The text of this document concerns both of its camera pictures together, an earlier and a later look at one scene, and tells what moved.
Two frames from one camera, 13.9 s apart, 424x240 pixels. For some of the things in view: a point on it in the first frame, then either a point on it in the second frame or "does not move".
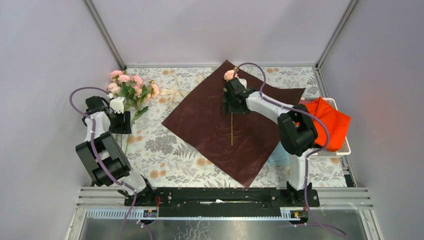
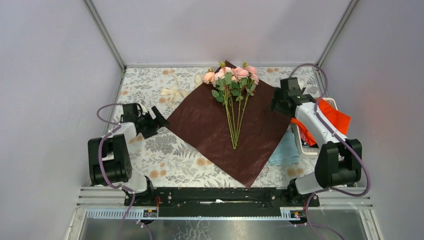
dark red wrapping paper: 240,144 does not move
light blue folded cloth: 279,156 does not move
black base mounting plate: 220,202 does not move
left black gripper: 124,127 -> 160,121
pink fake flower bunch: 136,94 -> 232,85
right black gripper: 227,99 -> 277,96
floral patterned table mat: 162,159 does not move
